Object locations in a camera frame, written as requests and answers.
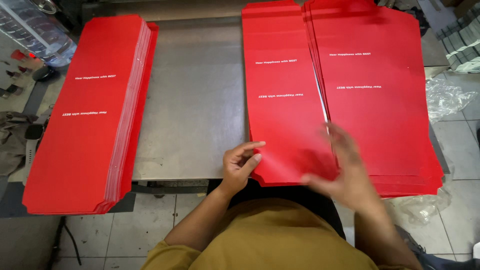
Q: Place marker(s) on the person's right hand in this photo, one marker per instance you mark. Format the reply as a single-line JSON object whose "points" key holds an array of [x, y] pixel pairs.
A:
{"points": [[350, 176]]}

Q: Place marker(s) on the person's left hand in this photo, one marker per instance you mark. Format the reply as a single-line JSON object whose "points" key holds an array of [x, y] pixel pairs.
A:
{"points": [[236, 170]]}

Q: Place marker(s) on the red printed cardboard sheet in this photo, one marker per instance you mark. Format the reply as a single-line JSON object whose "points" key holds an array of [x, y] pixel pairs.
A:
{"points": [[279, 123]]}

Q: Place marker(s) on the stack of red printed cardboards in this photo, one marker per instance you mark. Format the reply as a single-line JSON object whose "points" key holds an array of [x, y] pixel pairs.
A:
{"points": [[378, 112], [86, 131]]}

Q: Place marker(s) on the person's mustard yellow shirt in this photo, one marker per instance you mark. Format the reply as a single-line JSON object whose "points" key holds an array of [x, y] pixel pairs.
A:
{"points": [[270, 240]]}

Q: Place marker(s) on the clear plastic sheet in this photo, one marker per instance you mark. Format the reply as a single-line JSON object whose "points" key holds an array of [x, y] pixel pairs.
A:
{"points": [[425, 204]]}

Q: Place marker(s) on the grey shoe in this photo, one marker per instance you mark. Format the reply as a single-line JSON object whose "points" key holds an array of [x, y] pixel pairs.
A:
{"points": [[411, 242]]}

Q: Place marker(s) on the crumpled clear plastic wrap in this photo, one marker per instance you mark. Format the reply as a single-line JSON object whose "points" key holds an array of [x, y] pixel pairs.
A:
{"points": [[448, 98]]}

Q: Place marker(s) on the heap of grey folded cartons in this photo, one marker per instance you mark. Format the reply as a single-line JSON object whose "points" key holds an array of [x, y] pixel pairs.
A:
{"points": [[462, 45]]}

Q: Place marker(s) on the black round knob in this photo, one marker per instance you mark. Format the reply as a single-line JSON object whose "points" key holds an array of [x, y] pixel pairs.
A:
{"points": [[43, 73]]}

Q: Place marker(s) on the brown crumpled cloth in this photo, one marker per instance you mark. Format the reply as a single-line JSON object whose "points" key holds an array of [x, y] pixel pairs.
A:
{"points": [[13, 142]]}

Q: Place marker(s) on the clear plastic water bottle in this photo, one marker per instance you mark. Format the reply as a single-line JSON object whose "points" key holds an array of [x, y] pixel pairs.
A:
{"points": [[35, 32]]}

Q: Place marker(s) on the red push button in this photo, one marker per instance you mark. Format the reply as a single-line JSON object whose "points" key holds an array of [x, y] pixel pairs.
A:
{"points": [[17, 54]]}

